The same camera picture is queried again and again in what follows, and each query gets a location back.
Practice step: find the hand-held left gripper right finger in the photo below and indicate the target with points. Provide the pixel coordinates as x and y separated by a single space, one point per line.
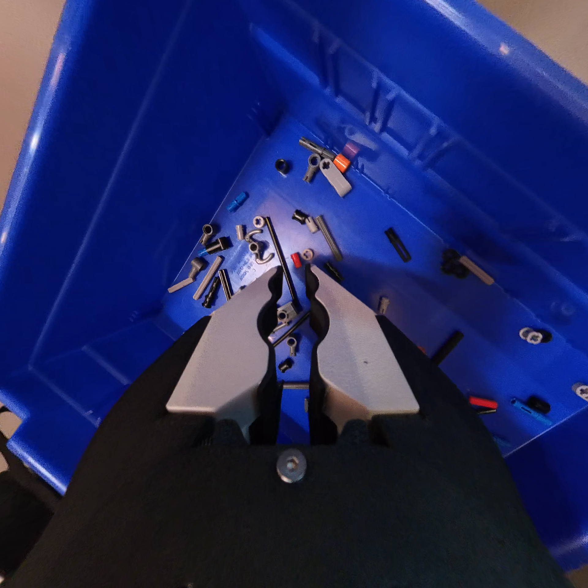
367 367

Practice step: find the blue plastic bin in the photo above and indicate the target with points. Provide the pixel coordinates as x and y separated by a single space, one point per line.
138 183

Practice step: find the small building parts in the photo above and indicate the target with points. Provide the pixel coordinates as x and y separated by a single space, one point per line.
339 180

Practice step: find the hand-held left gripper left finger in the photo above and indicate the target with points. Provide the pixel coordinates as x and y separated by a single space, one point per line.
220 367

